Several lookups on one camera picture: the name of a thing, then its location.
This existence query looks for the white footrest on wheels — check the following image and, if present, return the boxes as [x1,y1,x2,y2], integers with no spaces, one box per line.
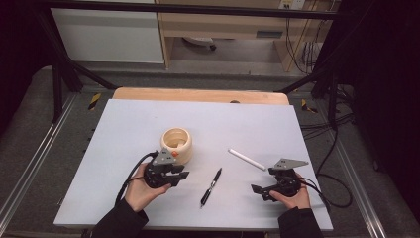
[181,36,218,52]

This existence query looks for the white power strip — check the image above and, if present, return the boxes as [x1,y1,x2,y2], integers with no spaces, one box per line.
[278,0,307,11]

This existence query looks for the light wooden desk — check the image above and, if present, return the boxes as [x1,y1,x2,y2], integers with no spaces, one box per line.
[154,0,335,72]

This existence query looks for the white pen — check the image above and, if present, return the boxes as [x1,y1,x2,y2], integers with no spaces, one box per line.
[227,148,267,172]

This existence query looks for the person's right hand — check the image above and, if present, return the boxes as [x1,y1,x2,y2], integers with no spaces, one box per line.
[268,174,312,211]

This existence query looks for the person's left hand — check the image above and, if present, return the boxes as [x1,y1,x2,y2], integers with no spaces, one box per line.
[124,162,172,213]

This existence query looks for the left hand-held gripper black cable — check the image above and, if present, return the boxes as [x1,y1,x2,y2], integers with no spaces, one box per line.
[114,150,160,206]

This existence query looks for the cream pen holder orange dot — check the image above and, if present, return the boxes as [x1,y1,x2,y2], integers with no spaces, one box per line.
[159,127,194,166]

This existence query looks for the white cabinet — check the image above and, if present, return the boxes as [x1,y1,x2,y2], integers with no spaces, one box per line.
[51,0,165,64]

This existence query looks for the yellow black striped tape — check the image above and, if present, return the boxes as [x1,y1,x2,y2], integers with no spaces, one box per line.
[300,98,319,114]
[87,92,102,111]

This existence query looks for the bundle of hanging black cables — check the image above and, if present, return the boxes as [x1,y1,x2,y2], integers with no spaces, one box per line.
[284,9,326,75]

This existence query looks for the hand-held gripper black cable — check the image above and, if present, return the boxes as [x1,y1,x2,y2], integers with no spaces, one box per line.
[114,150,160,206]
[298,173,353,209]

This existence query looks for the black cables on floor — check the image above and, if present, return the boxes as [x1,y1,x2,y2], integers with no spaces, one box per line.
[299,83,356,142]

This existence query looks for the aluminium floor rail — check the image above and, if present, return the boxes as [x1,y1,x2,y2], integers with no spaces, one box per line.
[331,140,388,238]
[0,94,77,227]

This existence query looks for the white table board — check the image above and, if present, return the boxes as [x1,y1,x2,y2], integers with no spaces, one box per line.
[52,98,334,232]

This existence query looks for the black curtain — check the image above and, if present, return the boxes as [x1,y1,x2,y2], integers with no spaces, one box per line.
[0,0,55,133]
[321,0,420,212]

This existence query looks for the right hand-held gripper black cable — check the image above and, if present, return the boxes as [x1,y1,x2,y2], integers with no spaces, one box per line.
[298,173,353,209]

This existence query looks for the black metal frame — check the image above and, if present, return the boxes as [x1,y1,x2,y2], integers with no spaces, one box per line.
[33,0,345,124]

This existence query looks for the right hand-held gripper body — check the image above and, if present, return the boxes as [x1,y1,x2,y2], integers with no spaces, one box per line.
[272,158,310,198]

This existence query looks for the wooden table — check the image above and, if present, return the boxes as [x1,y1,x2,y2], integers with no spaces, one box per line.
[112,86,290,106]

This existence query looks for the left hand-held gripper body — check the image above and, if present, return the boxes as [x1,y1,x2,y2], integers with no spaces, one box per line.
[143,148,178,189]

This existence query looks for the black pen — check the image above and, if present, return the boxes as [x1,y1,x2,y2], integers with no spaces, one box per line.
[199,167,223,209]

